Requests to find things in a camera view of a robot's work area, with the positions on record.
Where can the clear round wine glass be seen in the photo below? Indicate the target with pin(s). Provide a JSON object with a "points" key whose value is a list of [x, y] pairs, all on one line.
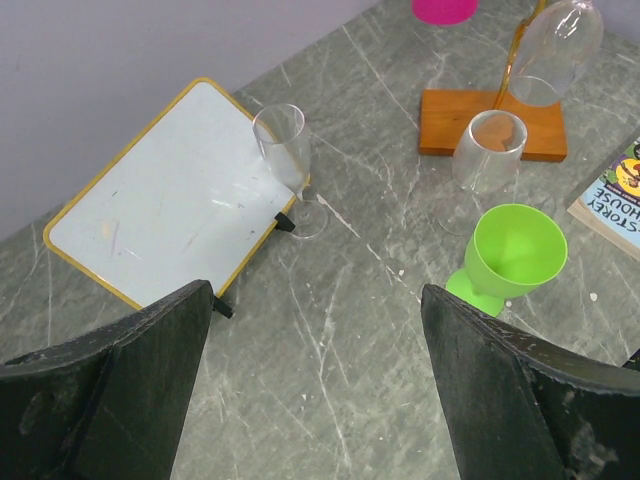
{"points": [[555, 51]]}

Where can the pink plastic goblet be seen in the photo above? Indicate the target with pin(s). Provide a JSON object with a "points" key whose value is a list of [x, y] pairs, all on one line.
{"points": [[444, 12]]}

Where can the wooden rack base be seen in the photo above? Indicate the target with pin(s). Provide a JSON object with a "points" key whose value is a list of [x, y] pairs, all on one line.
{"points": [[445, 115]]}

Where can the black whiteboard stand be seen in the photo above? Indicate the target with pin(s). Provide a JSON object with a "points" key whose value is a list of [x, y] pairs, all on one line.
{"points": [[283, 223]]}

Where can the gold wire glass rack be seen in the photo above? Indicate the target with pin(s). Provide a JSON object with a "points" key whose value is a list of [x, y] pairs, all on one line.
{"points": [[514, 47]]}

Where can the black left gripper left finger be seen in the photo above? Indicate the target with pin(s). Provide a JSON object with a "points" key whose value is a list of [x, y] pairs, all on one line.
{"points": [[109, 404]]}

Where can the treehouse story book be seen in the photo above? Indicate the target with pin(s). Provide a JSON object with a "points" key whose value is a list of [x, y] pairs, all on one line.
{"points": [[610, 204]]}

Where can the yellow framed whiteboard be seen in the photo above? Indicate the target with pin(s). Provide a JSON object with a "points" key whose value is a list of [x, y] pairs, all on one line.
{"points": [[189, 198]]}

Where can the clear tall wine glass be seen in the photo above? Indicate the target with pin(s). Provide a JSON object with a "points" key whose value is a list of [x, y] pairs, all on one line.
{"points": [[282, 136]]}

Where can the green plastic goblet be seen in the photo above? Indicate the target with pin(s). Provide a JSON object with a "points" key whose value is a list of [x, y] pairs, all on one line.
{"points": [[513, 250]]}

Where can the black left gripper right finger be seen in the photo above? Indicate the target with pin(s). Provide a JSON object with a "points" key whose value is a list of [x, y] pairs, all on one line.
{"points": [[519, 407]]}

